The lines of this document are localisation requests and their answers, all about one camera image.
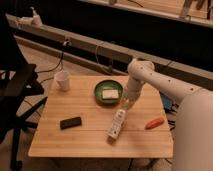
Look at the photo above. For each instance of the wooden table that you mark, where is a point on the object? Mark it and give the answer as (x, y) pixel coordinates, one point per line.
(90, 138)

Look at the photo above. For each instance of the black rectangular remote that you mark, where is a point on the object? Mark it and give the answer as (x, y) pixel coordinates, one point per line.
(69, 123)

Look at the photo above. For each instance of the black office chair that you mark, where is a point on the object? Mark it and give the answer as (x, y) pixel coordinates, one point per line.
(18, 79)

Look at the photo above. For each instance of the white mug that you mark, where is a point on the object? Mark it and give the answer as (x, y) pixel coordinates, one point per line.
(62, 78)

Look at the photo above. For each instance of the green bowl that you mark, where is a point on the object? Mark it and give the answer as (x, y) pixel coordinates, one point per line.
(105, 85)

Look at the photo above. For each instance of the blue box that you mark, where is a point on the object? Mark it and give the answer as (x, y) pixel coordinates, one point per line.
(167, 103)

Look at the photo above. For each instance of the orange carrot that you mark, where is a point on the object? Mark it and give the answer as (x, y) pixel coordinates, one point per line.
(154, 123)

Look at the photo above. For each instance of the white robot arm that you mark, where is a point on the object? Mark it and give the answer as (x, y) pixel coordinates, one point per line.
(193, 136)

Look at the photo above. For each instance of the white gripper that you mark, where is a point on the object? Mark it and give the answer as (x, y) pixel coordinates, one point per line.
(131, 92)

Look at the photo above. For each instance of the grey wall rail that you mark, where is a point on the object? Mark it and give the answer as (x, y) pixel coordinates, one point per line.
(84, 49)

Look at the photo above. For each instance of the white spray bottle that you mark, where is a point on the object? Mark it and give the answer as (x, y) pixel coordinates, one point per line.
(36, 17)

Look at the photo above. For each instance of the white sponge block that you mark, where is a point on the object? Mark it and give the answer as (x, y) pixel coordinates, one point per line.
(110, 94)

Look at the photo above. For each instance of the white plastic bottle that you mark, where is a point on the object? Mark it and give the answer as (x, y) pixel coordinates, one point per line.
(116, 124)

